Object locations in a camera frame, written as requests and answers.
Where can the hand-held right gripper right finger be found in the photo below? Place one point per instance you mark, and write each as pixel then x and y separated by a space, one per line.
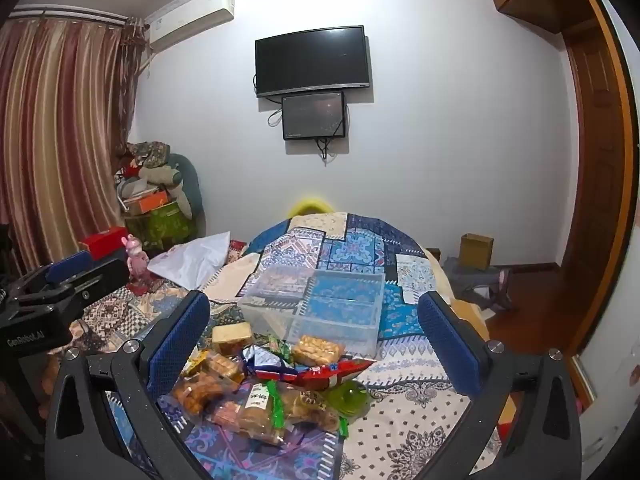
pixel 445 340

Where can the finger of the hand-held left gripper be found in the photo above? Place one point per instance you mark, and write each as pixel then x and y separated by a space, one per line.
pixel 70 262
pixel 100 277

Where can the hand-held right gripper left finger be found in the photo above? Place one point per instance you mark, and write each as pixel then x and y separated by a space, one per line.
pixel 182 330

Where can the pale yellow cracker packet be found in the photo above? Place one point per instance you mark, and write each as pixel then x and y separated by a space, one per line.
pixel 232 334

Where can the orange fried snack packet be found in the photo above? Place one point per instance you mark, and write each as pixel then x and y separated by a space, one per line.
pixel 197 392
pixel 220 364

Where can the clear plastic storage bin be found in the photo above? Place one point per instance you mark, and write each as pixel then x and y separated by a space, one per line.
pixel 345 310

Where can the red snack bag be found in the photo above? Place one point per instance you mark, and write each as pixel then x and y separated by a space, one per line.
pixel 325 374

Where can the brown pastry packet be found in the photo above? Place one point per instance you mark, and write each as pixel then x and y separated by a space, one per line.
pixel 312 405

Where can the red box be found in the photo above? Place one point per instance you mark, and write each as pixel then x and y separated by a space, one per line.
pixel 102 242

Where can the pink toy figure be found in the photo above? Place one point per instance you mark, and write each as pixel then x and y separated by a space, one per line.
pixel 136 260

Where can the grey clothing heap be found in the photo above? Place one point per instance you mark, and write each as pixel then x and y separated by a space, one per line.
pixel 470 280

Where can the white plastic bag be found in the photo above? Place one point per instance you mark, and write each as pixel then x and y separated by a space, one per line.
pixel 192 260

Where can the orange box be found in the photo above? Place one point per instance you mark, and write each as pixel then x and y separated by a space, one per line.
pixel 150 202

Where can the cardboard box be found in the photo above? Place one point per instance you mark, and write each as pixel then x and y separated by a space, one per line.
pixel 476 252

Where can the green snack packet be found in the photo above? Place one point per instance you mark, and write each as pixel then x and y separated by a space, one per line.
pixel 277 347

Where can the green jelly cup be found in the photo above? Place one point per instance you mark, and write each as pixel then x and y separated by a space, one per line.
pixel 350 396

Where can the grey plush toy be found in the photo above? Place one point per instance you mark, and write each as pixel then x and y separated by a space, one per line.
pixel 160 174

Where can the golden rice cracker packet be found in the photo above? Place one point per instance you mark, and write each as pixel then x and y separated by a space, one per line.
pixel 318 350

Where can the striped red curtain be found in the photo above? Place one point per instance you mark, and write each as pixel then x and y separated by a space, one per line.
pixel 60 135

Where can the patterned brown cloth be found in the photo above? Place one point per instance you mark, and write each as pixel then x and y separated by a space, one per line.
pixel 150 152

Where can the yellow plastic item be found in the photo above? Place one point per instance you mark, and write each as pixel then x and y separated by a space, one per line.
pixel 311 206

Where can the small black monitor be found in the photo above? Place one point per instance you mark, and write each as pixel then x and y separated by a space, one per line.
pixel 314 116

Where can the white air conditioner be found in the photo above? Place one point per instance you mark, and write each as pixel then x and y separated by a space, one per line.
pixel 192 17

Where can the wooden door frame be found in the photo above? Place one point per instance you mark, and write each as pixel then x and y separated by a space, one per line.
pixel 600 170

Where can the white curtain rail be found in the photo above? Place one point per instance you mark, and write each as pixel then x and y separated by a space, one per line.
pixel 65 14

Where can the black wall television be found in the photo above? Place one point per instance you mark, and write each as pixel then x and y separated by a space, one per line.
pixel 312 60

